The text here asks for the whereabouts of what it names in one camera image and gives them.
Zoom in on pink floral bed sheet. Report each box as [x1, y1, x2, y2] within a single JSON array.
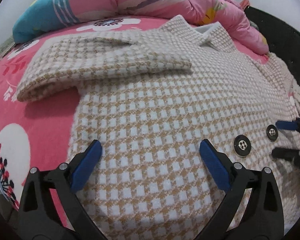
[[0, 15, 300, 230]]

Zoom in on black bed headboard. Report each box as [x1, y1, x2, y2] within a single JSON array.
[[244, 7, 300, 85]]

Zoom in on black coat button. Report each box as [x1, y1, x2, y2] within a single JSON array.
[[266, 125, 279, 142], [234, 134, 251, 157]]

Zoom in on beige houndstooth knit coat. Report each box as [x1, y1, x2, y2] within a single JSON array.
[[16, 15, 300, 240]]

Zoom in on pink and blue quilt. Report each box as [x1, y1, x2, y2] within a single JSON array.
[[12, 0, 269, 55]]

